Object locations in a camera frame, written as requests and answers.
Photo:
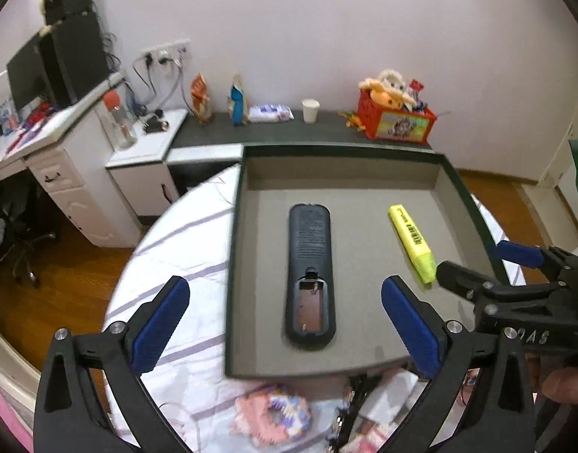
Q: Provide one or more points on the black monitor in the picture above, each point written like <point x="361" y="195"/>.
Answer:
<point x="25" y="75"/>

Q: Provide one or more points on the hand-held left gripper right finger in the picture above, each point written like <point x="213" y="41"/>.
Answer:
<point x="411" y="325"/>

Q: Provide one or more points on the black remote control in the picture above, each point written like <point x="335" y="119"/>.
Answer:
<point x="310" y="240"/>

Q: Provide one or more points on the small black device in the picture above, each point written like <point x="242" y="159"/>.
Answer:
<point x="156" y="121"/>

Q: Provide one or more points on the person's right hand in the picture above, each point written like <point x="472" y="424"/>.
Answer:
<point x="560" y="382"/>

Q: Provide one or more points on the red toy crate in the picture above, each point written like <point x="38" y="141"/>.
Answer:
<point x="397" y="127"/>

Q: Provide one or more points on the orange snack bag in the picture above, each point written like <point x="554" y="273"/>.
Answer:
<point x="201" y="101"/>

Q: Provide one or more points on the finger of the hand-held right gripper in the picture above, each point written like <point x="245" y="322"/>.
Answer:
<point x="463" y="281"/>
<point x="520" y="254"/>

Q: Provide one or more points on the black office chair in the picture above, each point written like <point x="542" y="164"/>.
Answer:
<point x="25" y="250"/>

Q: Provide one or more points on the black computer tower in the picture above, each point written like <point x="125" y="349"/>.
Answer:
<point x="77" y="61"/>

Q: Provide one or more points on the yellow highlighter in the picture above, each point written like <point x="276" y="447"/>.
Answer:
<point x="411" y="236"/>

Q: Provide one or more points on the white wall socket strip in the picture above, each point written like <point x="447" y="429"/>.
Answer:
<point x="168" y="49"/>

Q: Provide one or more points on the white paper cup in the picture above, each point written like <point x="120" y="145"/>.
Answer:
<point x="310" y="112"/>

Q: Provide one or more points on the blue white bag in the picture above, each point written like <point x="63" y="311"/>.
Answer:
<point x="238" y="104"/>

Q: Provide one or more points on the grey cardboard box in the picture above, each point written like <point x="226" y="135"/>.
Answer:
<point x="364" y="226"/>

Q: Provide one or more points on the plush toys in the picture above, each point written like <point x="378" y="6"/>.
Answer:
<point x="388" y="87"/>

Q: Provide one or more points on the small orange toy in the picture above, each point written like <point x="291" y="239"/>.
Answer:
<point x="351" y="119"/>

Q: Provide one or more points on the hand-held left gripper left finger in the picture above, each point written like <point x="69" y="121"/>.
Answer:
<point x="159" y="325"/>

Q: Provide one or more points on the pink block toy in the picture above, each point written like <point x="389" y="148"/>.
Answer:
<point x="256" y="410"/>

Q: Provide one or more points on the wet wipes pack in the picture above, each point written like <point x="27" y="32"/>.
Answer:
<point x="270" y="113"/>

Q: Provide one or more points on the clear bottle orange cap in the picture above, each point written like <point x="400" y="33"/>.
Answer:
<point x="121" y="127"/>

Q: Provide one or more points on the white desk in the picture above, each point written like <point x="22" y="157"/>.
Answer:
<point x="72" y="184"/>

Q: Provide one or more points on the dark low cabinet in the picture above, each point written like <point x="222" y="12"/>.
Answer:
<point x="279" y="132"/>

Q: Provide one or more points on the white nightstand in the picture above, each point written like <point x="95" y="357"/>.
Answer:
<point x="147" y="151"/>

